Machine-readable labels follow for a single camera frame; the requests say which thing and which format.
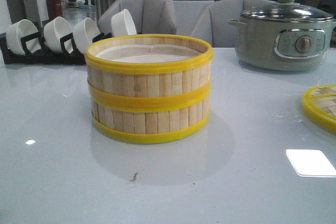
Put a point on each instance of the grey chair right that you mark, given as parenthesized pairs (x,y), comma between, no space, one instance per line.
(212,23)

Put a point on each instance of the bamboo steamer basket yellow rims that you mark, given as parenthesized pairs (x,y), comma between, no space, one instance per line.
(150,127)

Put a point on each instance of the grey chair left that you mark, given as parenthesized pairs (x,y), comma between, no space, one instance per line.
(149,16)

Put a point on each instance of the white bowl right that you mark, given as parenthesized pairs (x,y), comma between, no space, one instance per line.
(122,24)

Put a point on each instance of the woven bamboo steamer lid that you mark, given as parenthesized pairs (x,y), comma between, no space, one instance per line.
(318,103)

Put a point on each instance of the grey electric cooking pot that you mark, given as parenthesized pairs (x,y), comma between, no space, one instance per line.
(280,45)

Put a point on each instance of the red bin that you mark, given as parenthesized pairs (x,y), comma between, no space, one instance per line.
(54,9)

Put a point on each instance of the white bowl far left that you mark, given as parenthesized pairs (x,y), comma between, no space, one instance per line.
(16,31)

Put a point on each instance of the white bowl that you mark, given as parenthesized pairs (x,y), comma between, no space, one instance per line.
(54,30)
(84,32)
(122,24)
(16,31)

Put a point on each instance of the black bowl rack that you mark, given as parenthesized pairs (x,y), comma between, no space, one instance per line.
(37,51)

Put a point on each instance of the grey chair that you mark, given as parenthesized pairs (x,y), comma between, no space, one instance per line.
(149,16)
(212,23)

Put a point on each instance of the glass pot lid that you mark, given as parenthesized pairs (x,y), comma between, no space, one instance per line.
(288,11)

